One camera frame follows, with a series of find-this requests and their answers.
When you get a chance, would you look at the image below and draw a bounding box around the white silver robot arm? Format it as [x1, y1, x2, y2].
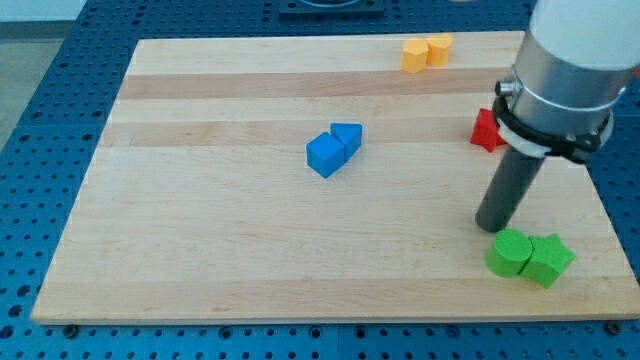
[493, 0, 639, 162]

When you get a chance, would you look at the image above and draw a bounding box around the blue cube block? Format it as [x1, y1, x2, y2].
[306, 132, 345, 178]

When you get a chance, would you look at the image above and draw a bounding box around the blue triangle block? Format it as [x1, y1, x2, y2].
[330, 123, 363, 162]

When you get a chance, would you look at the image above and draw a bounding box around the light wooden board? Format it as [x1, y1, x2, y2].
[31, 32, 639, 325]

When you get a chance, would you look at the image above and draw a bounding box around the yellow hexagon block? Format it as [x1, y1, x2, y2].
[401, 38, 429, 73]

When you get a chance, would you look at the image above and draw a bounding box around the red star block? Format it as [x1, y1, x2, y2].
[469, 108, 507, 153]

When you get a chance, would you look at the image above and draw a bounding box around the yellow heart block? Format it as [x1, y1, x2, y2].
[427, 33, 454, 67]

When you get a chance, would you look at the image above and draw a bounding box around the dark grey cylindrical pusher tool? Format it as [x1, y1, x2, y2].
[475, 147, 545, 233]

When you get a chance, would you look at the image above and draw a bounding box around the green cylinder block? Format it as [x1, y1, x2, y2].
[486, 229, 533, 278]

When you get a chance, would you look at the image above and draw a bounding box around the green star block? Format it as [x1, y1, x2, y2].
[519, 233, 576, 289]

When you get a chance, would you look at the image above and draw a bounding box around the blue perforated table plate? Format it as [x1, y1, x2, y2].
[1, 0, 639, 359]

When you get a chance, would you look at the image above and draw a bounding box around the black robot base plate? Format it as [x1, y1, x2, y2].
[277, 0, 385, 18]

